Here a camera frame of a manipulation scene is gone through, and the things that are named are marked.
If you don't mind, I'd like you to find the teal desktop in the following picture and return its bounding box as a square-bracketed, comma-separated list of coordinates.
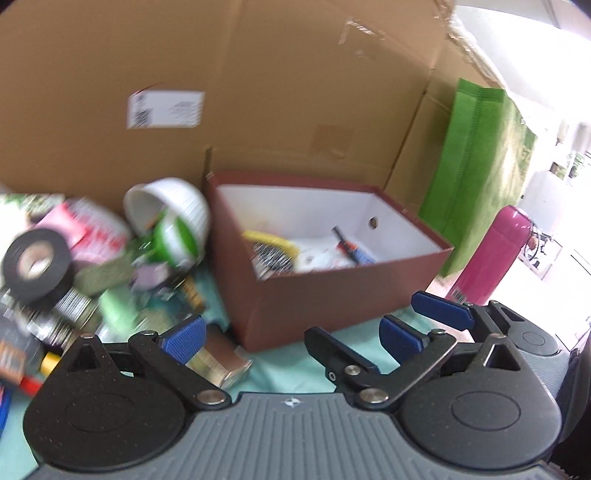
[0, 272, 462, 444]

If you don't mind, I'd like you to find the yellow and red marker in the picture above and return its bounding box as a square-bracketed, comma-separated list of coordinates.
[21, 351, 63, 398]

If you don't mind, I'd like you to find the blue orange pen tool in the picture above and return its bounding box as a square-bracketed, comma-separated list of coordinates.
[332, 225, 375, 265]

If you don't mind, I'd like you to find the black tape roll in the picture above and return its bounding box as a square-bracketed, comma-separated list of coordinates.
[1, 228, 75, 304]

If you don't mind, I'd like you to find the pink and red packet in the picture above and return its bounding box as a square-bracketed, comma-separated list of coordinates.
[32, 198, 132, 264]

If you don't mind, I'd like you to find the white paper sheet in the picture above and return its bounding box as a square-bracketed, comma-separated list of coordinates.
[291, 237, 356, 273]

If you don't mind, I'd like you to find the orange and black packet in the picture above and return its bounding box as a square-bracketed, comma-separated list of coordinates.
[0, 323, 28, 384]

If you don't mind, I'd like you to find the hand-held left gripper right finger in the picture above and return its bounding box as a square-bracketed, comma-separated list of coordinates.
[353, 315, 532, 411]

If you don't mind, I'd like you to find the green and white cup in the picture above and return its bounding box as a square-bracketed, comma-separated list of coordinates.
[150, 210, 201, 268]

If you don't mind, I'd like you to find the pink thermos bottle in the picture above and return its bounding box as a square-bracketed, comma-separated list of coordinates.
[445, 205, 534, 308]

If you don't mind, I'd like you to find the white shipping label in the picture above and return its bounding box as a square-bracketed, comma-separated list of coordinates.
[128, 91, 205, 129]

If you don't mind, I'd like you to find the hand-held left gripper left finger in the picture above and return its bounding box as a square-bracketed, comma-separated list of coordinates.
[48, 315, 232, 409]

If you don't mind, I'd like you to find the green fabric bag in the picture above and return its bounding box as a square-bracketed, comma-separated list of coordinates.
[418, 78, 539, 278]

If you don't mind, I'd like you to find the white ribbed bowl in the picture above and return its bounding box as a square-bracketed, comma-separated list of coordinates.
[123, 178, 211, 245]

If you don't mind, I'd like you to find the light green packet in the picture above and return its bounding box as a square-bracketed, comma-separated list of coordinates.
[99, 291, 139, 333]

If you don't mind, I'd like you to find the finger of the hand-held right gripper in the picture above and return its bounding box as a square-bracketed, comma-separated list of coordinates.
[304, 325, 384, 386]
[411, 292, 490, 333]

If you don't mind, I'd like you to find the dark green speckled packet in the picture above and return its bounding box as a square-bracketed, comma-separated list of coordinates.
[76, 256, 134, 296]

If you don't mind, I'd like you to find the yellow handled brush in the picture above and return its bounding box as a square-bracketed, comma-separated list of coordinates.
[242, 230, 298, 278]

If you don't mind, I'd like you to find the maroon cardboard box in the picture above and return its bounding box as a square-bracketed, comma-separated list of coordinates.
[203, 171, 455, 352]

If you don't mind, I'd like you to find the large brown cardboard sheet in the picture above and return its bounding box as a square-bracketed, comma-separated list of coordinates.
[0, 0, 509, 222]

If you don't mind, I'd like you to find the dark striped packet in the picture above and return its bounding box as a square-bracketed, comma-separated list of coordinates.
[28, 286, 100, 347]

